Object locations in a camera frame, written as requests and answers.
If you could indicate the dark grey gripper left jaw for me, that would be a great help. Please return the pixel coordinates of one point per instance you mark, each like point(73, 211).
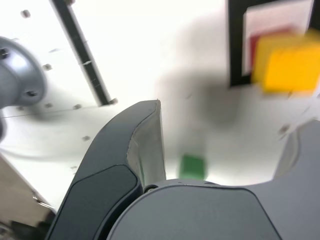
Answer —
point(100, 180)

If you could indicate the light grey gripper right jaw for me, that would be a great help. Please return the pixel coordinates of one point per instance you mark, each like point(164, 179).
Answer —
point(200, 215)

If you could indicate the green cube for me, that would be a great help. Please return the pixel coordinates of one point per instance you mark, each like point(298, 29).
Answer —
point(192, 167)

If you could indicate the yellow cube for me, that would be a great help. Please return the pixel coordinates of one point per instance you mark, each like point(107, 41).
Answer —
point(290, 70)

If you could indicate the red cube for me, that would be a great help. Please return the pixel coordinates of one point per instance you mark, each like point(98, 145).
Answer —
point(253, 50)

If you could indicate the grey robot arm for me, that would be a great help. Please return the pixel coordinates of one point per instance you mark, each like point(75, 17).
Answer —
point(17, 75)

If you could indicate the black tape square outline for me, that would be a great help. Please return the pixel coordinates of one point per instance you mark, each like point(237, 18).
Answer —
point(235, 50)

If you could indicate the black tape strip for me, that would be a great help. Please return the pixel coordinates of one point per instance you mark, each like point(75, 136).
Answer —
point(82, 50)

